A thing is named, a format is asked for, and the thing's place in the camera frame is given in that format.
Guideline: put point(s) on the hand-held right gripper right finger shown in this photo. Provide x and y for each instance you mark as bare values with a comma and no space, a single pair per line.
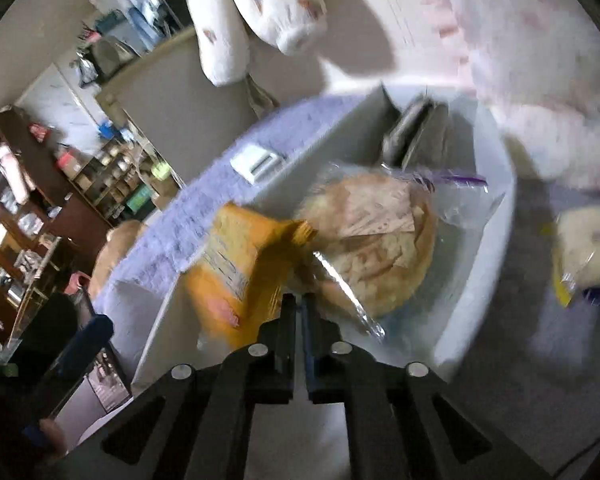
310,345

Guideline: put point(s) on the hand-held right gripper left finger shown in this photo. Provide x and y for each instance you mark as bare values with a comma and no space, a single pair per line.
285,340

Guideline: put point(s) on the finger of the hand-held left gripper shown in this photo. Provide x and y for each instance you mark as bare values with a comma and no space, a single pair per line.
87,340

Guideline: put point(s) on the yellow snack bag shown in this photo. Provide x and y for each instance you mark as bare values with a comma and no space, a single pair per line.
240,270

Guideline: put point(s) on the glass jar with metal lid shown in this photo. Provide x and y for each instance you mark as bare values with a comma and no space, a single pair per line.
415,130

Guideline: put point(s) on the person's left hand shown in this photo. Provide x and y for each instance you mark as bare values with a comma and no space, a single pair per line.
54,437

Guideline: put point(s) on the golden dog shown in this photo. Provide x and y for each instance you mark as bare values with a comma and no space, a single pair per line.
115,245

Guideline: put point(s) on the purple fluffy blanket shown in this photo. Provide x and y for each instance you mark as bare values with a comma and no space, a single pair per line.
180,220

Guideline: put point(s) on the shoe rack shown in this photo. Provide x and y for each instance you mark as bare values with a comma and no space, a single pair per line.
110,170

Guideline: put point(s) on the white power bank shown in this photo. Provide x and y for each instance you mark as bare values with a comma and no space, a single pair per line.
250,162

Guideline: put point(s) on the green shoe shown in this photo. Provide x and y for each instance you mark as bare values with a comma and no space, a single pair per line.
160,172

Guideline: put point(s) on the dark wooden shelf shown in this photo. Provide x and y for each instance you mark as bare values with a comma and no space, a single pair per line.
30,140

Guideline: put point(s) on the yellow white snack packet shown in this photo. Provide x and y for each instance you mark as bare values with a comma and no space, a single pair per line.
580,240

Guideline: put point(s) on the pastel dotted ruffled pillow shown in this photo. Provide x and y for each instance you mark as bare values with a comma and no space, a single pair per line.
530,60

